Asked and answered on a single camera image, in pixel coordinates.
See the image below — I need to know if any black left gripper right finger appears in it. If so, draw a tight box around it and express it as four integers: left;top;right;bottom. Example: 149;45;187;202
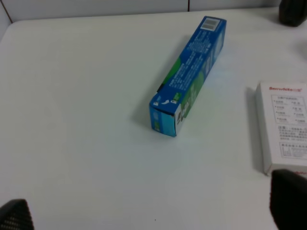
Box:
270;169;307;230

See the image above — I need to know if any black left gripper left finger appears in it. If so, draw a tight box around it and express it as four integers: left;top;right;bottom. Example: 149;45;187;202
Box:
0;199;34;230

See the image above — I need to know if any blue toothpaste box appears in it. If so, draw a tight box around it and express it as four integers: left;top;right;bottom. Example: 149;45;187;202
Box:
149;16;227;137

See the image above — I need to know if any black object at table corner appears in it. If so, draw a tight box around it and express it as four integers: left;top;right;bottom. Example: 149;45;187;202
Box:
279;0;307;27

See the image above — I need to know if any white Snowwhite box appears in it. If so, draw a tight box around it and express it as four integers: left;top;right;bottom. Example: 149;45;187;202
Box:
255;81;307;177

